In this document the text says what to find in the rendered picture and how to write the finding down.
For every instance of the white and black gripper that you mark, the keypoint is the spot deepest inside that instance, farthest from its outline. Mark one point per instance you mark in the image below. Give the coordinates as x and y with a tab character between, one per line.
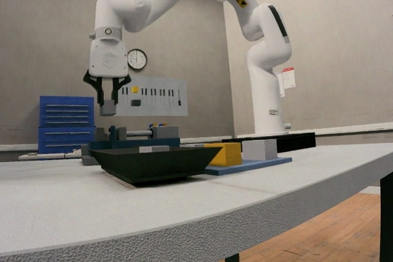
108	57

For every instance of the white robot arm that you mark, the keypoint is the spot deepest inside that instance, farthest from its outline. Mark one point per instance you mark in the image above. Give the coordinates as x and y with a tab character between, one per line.
256	23

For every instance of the yellow block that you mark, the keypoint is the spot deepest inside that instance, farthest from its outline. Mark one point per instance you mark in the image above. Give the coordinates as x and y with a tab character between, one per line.
230	154

